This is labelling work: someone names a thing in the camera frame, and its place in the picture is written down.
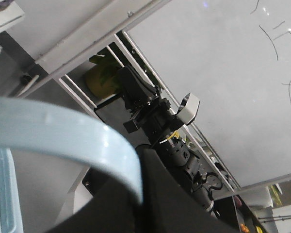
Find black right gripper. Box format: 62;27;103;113
117;66;182;141

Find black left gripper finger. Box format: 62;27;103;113
49;148;236;233

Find light blue plastic basket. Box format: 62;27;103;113
0;97;143;233

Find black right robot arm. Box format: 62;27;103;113
117;66;214;213

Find white rolling metal rack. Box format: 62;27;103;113
16;0;291;219

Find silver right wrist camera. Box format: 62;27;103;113
176;93;200;125

